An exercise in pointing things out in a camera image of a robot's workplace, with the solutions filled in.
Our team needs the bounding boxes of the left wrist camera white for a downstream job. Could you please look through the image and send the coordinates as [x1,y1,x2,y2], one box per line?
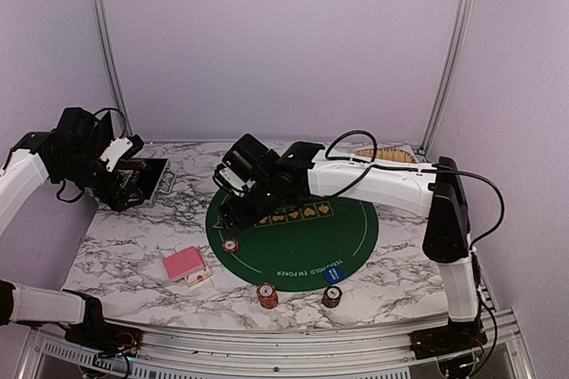
[100,137,132,173]

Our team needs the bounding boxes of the left aluminium frame post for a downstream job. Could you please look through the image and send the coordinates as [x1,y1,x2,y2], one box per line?
[92,0,132,135]

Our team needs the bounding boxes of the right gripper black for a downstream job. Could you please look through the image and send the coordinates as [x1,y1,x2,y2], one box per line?
[216,180,279,239]

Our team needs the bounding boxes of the woven bamboo tray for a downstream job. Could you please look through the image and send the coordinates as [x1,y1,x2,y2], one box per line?
[357,148,417,164]

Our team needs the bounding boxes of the single orange poker chip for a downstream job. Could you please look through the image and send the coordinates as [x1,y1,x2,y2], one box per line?
[222,239,239,253]

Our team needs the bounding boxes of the playing card box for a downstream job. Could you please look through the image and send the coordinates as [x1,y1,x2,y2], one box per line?
[183,267,212,286]

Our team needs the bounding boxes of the right aluminium frame post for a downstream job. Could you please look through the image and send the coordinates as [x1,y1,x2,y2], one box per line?
[419,0,473,155]

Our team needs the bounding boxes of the orange poker chip stack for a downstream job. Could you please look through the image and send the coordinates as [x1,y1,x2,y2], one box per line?
[257,283,278,309]

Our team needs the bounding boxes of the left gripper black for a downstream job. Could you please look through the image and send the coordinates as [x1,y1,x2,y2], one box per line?
[54,149,143,212]

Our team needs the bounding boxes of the aluminium frame post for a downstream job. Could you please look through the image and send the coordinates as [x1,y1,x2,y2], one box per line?
[92,0,132,135]
[419,0,473,155]

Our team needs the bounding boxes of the aluminium poker case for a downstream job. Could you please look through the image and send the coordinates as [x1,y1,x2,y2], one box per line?
[131,157,176,205]

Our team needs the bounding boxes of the red playing card deck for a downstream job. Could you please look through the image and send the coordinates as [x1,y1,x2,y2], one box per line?
[162,246,206,281]

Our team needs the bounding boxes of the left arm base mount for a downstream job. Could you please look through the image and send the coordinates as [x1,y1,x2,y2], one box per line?
[65,291,142,355]

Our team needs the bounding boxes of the round green poker mat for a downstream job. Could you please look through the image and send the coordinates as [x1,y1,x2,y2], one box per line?
[205,190,380,292]

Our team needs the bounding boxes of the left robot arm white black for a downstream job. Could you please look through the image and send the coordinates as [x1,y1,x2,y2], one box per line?
[1,107,144,348]

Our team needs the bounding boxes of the aluminium front rail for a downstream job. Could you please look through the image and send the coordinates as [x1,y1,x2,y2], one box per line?
[7,309,537,378]

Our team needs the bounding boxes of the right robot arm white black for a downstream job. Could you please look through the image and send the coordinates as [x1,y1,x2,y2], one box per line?
[212,133,480,351]

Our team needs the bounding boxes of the blue small blind button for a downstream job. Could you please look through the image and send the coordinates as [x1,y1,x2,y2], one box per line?
[324,266,345,285]

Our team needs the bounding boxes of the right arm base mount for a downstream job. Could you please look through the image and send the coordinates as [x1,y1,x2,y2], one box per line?
[410,313,488,359]

